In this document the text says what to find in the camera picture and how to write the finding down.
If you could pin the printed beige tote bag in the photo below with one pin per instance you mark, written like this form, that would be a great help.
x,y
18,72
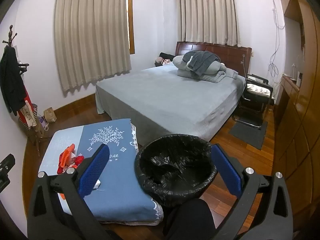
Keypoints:
x,y
27,116

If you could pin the black metal chair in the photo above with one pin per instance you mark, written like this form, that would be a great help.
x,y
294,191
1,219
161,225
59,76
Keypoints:
x,y
252,105

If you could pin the black pillow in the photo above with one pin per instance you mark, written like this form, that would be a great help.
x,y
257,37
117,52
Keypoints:
x,y
166,55

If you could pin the wooden wardrobe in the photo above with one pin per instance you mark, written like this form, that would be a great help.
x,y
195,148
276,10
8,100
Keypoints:
x,y
300,130

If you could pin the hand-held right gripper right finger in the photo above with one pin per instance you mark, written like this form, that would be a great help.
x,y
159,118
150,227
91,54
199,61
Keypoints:
x,y
226,170

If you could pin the wooden window frame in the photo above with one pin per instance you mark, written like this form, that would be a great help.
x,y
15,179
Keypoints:
x,y
131,30

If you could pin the brown paper bag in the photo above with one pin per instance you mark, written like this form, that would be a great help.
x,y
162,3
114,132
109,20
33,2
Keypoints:
x,y
50,116

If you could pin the black jacket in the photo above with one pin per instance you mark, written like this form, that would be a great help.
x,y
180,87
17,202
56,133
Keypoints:
x,y
10,80

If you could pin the silver foil wrapper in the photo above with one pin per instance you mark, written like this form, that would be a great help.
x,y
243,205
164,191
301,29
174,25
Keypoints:
x,y
97,184

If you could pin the grey bed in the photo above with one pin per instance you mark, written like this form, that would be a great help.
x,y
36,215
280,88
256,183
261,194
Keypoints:
x,y
162,100

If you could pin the black-lined waste bin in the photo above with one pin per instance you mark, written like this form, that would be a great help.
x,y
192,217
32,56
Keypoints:
x,y
175,165

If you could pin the person's black trouser leg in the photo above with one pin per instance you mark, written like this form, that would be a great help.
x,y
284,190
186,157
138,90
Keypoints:
x,y
190,222

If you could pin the orange knitted garment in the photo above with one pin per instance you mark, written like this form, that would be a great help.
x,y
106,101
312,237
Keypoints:
x,y
67,155

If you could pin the red garment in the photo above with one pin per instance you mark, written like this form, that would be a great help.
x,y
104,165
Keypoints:
x,y
27,98

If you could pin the dark grey blanket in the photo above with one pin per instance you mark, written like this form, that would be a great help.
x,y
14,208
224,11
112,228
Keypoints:
x,y
202,60

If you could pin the blue tree-print table cloth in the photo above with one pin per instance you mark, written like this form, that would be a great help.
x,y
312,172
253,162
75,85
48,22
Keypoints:
x,y
120,200

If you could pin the wooden coat rack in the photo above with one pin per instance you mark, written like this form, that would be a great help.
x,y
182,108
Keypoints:
x,y
10,33

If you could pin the checked fabric bag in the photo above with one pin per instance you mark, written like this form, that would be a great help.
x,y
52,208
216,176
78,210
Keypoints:
x,y
35,112

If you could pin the grey floor mat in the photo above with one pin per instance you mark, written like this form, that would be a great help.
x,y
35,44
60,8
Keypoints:
x,y
250,135

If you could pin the brown wooden headboard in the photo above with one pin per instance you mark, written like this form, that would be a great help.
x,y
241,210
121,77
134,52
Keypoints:
x,y
232,55

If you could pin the narrow beige curtain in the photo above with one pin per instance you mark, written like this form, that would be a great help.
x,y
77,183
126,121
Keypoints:
x,y
207,15

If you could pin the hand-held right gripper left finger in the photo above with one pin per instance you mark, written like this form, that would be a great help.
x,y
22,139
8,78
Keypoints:
x,y
95,170

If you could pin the pink soft doll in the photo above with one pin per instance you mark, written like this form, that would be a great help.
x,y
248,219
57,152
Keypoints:
x,y
162,62

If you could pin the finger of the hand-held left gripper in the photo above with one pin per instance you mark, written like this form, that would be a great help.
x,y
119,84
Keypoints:
x,y
7,162

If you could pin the folded light grey duvet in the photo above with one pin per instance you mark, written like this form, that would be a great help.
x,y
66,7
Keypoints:
x,y
215,73

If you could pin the patterned chair cushion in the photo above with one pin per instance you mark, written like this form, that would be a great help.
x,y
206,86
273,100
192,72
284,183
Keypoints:
x,y
257,89

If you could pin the wide beige curtain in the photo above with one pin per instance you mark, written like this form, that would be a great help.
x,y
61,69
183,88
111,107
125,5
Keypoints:
x,y
92,37

